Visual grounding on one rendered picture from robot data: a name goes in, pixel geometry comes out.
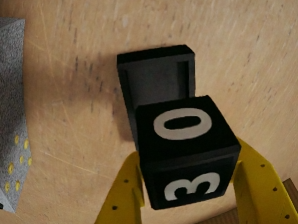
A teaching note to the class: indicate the black digit cube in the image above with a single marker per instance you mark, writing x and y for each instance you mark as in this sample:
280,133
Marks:
187,151

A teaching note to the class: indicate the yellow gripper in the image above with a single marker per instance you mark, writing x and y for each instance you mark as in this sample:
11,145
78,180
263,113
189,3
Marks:
261,197

